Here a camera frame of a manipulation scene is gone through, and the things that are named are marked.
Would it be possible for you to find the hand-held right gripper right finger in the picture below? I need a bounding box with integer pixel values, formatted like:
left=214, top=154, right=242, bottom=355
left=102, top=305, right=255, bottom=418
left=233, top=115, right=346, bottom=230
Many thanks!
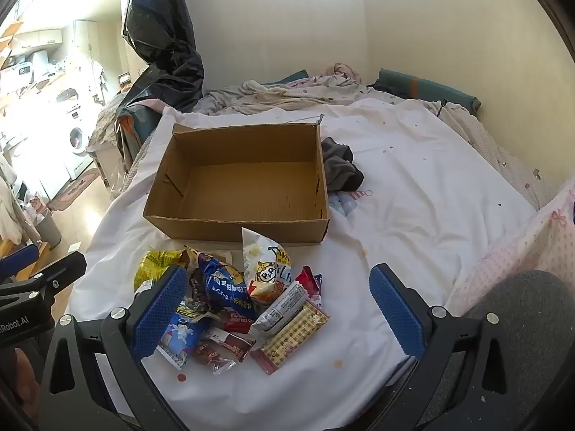
left=355, top=264, right=540, bottom=431

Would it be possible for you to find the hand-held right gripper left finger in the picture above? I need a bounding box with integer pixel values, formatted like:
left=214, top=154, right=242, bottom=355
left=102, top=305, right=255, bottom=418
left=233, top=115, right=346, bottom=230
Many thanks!
left=40, top=265, right=189, bottom=431

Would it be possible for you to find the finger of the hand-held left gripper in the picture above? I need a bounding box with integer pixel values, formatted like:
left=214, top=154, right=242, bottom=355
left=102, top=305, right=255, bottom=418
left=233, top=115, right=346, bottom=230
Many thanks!
left=0, top=245, right=40, bottom=280
left=0, top=251, right=87, bottom=311

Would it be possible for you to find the blue yellow snack packet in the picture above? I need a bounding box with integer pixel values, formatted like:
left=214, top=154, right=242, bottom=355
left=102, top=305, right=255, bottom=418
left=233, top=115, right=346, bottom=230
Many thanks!
left=198, top=254, right=249, bottom=319

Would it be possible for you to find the brown cardboard box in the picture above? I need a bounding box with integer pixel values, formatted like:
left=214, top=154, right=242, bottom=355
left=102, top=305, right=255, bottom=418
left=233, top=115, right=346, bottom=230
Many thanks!
left=143, top=117, right=331, bottom=247

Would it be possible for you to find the blue white snack packet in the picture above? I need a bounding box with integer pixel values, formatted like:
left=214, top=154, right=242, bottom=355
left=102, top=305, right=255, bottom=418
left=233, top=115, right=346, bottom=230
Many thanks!
left=157, top=307, right=212, bottom=369

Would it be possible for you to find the dark brown snack packet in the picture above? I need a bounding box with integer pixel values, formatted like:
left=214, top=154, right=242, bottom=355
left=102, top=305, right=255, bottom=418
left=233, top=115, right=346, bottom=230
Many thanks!
left=189, top=268, right=212, bottom=315

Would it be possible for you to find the grey trash bin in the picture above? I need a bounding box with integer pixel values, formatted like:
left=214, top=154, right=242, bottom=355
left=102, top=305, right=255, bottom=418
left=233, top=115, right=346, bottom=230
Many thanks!
left=35, top=212, right=62, bottom=250

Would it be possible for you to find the brown chocolate snack packet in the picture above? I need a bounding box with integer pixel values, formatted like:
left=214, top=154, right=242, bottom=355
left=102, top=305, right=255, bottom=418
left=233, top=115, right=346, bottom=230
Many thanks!
left=192, top=340, right=236, bottom=375

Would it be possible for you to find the red brown snack packet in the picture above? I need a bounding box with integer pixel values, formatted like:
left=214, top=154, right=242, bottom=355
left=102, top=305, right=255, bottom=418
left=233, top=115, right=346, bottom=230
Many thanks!
left=210, top=310, right=259, bottom=334

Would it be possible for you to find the maroon snack packet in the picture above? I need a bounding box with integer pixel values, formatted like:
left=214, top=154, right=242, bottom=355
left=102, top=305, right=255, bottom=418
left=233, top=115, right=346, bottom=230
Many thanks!
left=202, top=327, right=257, bottom=362

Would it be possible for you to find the pink floor mat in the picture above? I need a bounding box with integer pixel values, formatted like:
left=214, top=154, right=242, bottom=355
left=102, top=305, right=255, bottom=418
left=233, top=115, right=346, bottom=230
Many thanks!
left=47, top=170, right=100, bottom=212

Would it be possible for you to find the small red snack packet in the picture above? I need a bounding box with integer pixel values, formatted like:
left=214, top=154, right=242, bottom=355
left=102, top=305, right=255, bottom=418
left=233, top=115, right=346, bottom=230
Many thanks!
left=294, top=266, right=325, bottom=310

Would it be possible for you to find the yellow checkered snack packet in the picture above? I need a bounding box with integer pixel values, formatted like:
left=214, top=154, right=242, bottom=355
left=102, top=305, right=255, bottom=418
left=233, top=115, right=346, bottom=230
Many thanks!
left=250, top=302, right=330, bottom=375

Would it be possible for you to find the white cartoon snack packet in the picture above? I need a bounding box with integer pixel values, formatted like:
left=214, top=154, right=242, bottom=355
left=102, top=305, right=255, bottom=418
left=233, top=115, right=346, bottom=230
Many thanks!
left=241, top=227, right=293, bottom=306

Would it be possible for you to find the grey white wrapped bar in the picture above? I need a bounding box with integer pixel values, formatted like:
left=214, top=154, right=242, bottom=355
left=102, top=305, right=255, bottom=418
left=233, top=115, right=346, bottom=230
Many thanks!
left=248, top=282, right=311, bottom=338

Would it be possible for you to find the pink dotted blanket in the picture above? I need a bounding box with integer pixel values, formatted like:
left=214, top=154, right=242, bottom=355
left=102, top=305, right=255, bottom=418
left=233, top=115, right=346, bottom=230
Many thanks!
left=449, top=180, right=575, bottom=310

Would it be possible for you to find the person's grey trouser leg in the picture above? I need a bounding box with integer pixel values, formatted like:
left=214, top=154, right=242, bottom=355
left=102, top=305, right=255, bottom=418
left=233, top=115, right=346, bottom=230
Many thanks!
left=422, top=270, right=575, bottom=431

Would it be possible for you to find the white washing machine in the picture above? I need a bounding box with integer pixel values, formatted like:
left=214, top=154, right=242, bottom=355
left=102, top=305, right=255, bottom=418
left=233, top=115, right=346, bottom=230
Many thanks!
left=65, top=110, right=93, bottom=178

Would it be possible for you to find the dark grey cloth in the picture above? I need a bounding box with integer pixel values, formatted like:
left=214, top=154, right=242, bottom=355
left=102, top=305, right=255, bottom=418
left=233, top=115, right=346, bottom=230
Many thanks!
left=320, top=137, right=364, bottom=192

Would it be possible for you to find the teal orange bag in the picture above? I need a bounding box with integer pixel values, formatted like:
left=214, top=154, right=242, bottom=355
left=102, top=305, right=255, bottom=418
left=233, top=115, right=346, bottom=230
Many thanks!
left=114, top=101, right=156, bottom=162

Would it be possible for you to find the cream knitted blanket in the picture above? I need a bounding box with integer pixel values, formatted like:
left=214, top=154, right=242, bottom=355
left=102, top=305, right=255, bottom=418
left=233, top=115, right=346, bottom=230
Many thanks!
left=198, top=78, right=376, bottom=116

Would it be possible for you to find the pink crumpled cloth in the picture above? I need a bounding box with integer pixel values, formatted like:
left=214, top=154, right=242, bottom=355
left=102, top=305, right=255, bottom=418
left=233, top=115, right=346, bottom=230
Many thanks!
left=324, top=62, right=364, bottom=87

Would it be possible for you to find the black plastic bag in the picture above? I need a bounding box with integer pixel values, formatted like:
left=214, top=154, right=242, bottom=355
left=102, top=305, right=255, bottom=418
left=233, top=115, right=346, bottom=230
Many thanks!
left=122, top=0, right=206, bottom=114

